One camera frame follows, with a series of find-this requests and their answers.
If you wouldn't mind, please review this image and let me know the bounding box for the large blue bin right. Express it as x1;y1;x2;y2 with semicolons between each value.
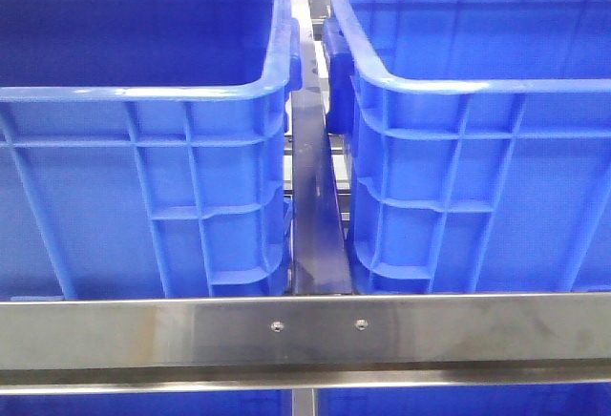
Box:
331;0;610;294

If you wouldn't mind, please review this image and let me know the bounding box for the large blue bin left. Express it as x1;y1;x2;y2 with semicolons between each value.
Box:
1;0;301;302

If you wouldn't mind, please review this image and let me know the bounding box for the blue bin lower right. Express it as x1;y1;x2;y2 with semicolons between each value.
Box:
318;384;610;415

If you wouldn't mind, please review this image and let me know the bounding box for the stainless steel front rail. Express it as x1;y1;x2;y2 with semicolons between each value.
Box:
1;293;610;395

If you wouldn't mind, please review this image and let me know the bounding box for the dark metal centre divider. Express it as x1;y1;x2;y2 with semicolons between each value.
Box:
292;37;352;296

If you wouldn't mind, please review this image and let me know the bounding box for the blue bin lower left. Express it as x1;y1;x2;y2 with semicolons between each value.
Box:
1;390;292;415

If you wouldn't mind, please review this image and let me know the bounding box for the large blue bin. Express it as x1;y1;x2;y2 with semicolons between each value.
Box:
331;0;610;294
1;0;301;302

